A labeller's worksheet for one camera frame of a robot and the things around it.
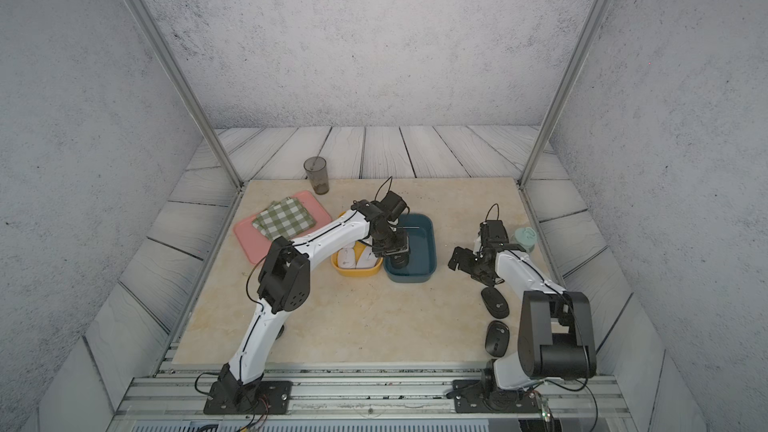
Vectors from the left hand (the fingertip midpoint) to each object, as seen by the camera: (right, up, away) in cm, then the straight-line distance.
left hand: (410, 254), depth 92 cm
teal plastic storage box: (+4, -3, +4) cm, 6 cm away
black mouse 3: (+22, -20, -12) cm, 33 cm away
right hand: (+16, -3, -2) cm, 17 cm away
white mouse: (-13, -2, +4) cm, 14 cm away
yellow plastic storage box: (-17, -6, +3) cm, 18 cm away
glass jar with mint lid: (+35, +5, 0) cm, 36 cm away
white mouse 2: (-20, -2, +3) cm, 20 cm away
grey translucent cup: (-34, +29, +21) cm, 49 cm away
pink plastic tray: (-53, +2, +11) cm, 54 cm away
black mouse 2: (+24, -13, -6) cm, 28 cm away
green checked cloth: (-45, +10, +16) cm, 48 cm away
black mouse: (-3, -2, -1) cm, 4 cm away
